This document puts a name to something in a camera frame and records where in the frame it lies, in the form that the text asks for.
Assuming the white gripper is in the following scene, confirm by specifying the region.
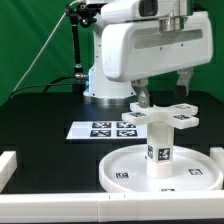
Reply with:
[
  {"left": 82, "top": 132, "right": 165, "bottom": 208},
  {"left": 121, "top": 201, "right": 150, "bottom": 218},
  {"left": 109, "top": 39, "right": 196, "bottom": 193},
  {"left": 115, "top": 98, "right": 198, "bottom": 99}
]
[{"left": 102, "top": 11, "right": 213, "bottom": 108}]

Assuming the white cross-shaped table base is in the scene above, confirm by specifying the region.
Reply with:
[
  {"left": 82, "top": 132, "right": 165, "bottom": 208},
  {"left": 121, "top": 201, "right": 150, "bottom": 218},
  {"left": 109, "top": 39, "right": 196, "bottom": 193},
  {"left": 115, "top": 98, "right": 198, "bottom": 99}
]
[{"left": 121, "top": 102, "right": 199, "bottom": 129}]

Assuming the white round table top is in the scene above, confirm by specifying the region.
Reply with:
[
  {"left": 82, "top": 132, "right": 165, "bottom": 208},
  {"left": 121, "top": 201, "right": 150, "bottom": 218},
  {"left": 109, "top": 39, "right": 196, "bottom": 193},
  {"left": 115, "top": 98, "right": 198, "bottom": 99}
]
[{"left": 99, "top": 144, "right": 224, "bottom": 192}]

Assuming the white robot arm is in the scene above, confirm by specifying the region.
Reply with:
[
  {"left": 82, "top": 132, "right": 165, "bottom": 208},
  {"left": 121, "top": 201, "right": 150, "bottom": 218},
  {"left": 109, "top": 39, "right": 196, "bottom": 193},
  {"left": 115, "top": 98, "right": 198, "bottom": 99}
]
[{"left": 84, "top": 0, "right": 213, "bottom": 105}]

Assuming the white right fence block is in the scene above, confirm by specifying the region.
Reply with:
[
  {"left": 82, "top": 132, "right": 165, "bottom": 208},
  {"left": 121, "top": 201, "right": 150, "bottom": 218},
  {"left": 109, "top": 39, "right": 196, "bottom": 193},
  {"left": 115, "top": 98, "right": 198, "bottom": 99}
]
[{"left": 210, "top": 147, "right": 224, "bottom": 174}]

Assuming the white fence block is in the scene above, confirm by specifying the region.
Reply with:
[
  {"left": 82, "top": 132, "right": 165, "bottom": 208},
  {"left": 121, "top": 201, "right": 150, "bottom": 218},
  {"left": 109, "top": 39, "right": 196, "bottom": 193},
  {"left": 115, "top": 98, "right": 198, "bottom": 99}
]
[
  {"left": 210, "top": 147, "right": 224, "bottom": 174},
  {"left": 0, "top": 151, "right": 17, "bottom": 193}
]

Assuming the white marker plate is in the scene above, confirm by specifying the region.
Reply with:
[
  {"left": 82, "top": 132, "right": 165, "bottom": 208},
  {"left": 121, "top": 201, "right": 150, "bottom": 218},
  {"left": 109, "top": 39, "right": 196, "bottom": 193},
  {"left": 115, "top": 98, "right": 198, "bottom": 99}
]
[{"left": 66, "top": 121, "right": 147, "bottom": 140}]

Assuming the white front fence bar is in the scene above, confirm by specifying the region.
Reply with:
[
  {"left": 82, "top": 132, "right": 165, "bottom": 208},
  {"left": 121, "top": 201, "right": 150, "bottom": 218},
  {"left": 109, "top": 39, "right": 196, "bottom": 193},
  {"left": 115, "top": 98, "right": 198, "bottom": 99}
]
[{"left": 0, "top": 190, "right": 224, "bottom": 223}]

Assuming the white left fence block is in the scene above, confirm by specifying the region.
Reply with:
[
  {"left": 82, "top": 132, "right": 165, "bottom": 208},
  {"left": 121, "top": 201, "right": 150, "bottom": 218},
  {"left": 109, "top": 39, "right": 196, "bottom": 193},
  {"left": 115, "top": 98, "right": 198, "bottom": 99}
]
[{"left": 0, "top": 151, "right": 17, "bottom": 193}]

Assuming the black cable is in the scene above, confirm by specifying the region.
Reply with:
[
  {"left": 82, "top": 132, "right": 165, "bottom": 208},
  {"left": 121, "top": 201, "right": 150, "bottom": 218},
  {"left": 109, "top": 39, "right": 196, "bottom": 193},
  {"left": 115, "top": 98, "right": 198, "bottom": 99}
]
[{"left": 9, "top": 75, "right": 89, "bottom": 99}]

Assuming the white cable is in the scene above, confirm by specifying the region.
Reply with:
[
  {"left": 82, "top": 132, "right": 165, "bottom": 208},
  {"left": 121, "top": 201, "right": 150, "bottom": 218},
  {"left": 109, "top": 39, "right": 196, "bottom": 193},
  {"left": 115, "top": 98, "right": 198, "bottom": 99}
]
[{"left": 12, "top": 0, "right": 88, "bottom": 93}]

